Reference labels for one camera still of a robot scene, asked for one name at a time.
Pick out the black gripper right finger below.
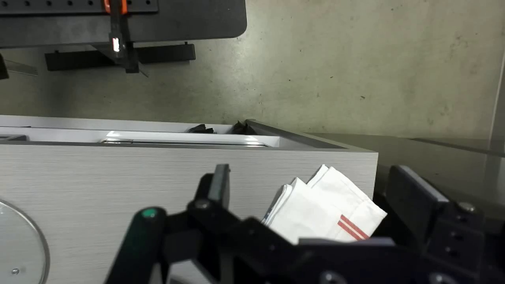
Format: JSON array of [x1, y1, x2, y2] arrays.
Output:
[[386, 166, 492, 284]]

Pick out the glass pot lid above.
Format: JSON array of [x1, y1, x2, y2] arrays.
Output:
[[0, 201, 50, 284]]

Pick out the orange black clamp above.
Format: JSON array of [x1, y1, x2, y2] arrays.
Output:
[[102, 0, 140, 73]]

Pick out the white cloth red stripes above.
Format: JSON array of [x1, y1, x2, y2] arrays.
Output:
[[261, 165, 386, 244]]

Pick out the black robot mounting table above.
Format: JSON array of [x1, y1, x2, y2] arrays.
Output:
[[0, 0, 247, 50]]

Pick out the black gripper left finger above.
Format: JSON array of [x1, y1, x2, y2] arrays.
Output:
[[103, 165, 294, 284]]

